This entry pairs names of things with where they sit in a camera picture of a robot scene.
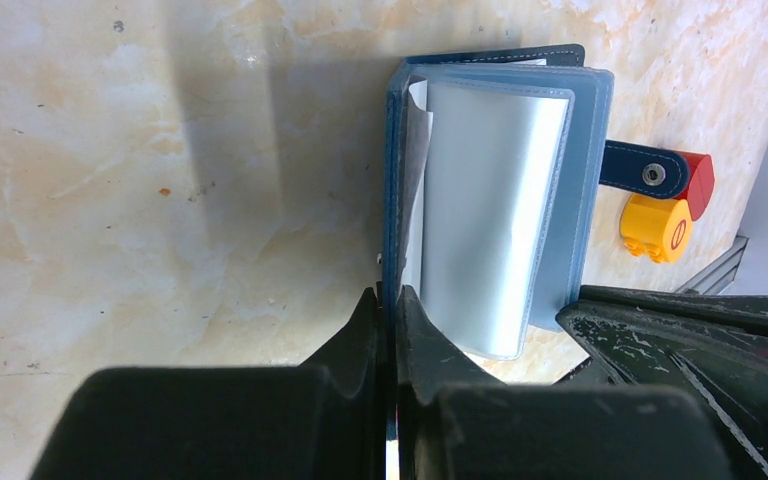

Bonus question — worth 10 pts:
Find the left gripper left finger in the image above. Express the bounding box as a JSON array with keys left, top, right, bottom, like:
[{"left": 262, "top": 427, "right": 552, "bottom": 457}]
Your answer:
[{"left": 32, "top": 289, "right": 386, "bottom": 479}]

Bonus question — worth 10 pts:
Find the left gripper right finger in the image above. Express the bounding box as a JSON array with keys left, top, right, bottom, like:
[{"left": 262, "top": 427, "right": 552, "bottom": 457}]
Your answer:
[{"left": 395, "top": 286, "right": 732, "bottom": 479}]

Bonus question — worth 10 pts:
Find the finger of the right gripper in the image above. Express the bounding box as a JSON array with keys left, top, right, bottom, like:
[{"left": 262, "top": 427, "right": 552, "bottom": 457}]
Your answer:
[
  {"left": 579, "top": 285, "right": 768, "bottom": 337},
  {"left": 556, "top": 301, "right": 768, "bottom": 479}
]

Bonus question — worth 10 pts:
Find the navy blue card holder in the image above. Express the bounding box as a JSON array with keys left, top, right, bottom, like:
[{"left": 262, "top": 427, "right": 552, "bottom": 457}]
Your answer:
[{"left": 382, "top": 44, "right": 691, "bottom": 360}]

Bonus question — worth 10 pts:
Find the yellow round toy block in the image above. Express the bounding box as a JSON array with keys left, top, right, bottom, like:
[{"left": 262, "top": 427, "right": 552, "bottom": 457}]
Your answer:
[{"left": 619, "top": 194, "right": 693, "bottom": 263}]

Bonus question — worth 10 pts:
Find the red toy block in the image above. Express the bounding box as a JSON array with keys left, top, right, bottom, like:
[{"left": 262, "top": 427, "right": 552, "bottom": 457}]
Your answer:
[{"left": 676, "top": 151, "right": 716, "bottom": 221}]

